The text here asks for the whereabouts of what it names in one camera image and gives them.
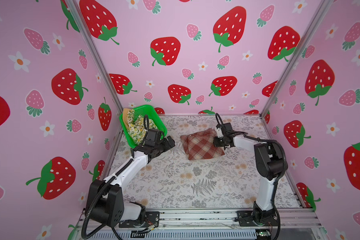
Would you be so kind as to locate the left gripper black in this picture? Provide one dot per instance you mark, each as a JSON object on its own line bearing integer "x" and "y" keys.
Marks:
{"x": 166, "y": 145}

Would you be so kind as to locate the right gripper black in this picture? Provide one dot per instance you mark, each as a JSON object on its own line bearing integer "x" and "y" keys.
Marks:
{"x": 215, "y": 141}

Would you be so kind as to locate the red plaid skirt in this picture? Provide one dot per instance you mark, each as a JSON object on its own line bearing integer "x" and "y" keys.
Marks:
{"x": 200, "y": 145}

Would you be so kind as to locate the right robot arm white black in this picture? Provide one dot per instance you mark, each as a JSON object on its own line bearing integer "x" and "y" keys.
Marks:
{"x": 271, "y": 164}

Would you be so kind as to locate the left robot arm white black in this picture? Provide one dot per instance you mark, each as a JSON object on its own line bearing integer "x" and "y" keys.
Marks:
{"x": 105, "y": 204}

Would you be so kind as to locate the yellow lemon print skirt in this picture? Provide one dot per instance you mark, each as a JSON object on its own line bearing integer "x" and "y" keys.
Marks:
{"x": 137, "y": 130}

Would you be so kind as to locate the green plastic basket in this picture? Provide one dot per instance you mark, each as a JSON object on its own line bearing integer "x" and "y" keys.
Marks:
{"x": 154, "y": 122}

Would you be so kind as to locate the tan cloth in basket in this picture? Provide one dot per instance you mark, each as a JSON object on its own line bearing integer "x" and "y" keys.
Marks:
{"x": 126, "y": 112}

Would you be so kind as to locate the green circuit board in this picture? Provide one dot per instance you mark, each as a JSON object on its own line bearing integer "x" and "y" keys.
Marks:
{"x": 263, "y": 235}

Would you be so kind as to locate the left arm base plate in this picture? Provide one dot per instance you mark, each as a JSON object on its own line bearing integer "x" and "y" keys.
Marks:
{"x": 145, "y": 220}

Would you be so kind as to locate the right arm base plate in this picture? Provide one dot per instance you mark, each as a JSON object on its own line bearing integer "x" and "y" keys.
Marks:
{"x": 257, "y": 218}

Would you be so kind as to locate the aluminium mounting rail frame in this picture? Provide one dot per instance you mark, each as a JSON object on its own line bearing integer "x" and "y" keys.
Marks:
{"x": 218, "y": 224}

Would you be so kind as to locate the left aluminium corner post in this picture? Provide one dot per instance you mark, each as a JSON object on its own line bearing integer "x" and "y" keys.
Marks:
{"x": 78, "y": 18}

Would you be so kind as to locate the aluminium corner post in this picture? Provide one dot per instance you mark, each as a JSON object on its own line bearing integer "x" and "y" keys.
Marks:
{"x": 78, "y": 18}
{"x": 312, "y": 27}

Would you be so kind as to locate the right aluminium corner post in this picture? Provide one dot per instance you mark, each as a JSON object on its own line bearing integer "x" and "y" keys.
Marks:
{"x": 312, "y": 27}

